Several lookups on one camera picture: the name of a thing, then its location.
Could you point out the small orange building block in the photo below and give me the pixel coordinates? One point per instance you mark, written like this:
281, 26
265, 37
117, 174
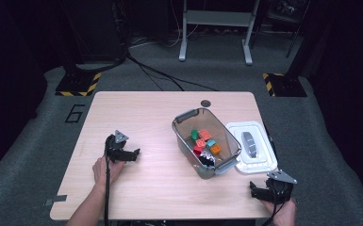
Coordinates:
215, 149

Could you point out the large orange-red building block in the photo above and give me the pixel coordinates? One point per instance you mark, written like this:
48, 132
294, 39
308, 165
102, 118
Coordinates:
205, 134

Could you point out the grey tape strip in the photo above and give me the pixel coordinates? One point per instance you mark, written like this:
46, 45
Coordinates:
58, 198

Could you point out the white metal desk frame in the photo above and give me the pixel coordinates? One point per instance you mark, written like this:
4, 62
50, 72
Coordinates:
217, 18

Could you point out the black and white toy piece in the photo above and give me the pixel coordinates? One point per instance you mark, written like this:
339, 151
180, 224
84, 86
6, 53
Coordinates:
207, 158

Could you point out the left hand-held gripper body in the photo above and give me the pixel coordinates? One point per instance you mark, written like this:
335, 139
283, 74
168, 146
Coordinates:
115, 149

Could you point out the green building block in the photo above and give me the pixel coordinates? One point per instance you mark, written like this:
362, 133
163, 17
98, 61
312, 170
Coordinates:
194, 134

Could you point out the black stand base striped edge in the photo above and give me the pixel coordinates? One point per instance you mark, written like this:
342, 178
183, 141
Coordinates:
75, 84
287, 86

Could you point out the clear brown storage box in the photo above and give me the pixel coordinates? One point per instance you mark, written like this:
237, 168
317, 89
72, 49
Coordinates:
226, 132

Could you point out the red building block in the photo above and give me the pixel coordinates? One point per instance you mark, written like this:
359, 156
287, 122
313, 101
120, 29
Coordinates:
197, 151

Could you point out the white box lid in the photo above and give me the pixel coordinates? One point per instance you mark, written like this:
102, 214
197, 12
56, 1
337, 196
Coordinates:
264, 163

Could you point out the person's left hand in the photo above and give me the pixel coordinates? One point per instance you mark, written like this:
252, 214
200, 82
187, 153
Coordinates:
102, 171

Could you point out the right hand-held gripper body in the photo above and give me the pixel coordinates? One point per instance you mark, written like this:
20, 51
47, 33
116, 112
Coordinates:
279, 189

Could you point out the dark round table grommet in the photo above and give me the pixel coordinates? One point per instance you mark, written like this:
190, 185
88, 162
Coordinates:
205, 103

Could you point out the teal building block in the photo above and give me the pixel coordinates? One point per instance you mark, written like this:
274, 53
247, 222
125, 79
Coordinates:
211, 143

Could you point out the pink building block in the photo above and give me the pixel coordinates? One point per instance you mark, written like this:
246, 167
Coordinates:
200, 143

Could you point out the person's right hand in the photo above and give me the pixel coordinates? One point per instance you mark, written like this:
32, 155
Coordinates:
284, 215

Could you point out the black equipment cabinet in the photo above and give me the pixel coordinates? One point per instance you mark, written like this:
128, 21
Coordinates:
97, 31

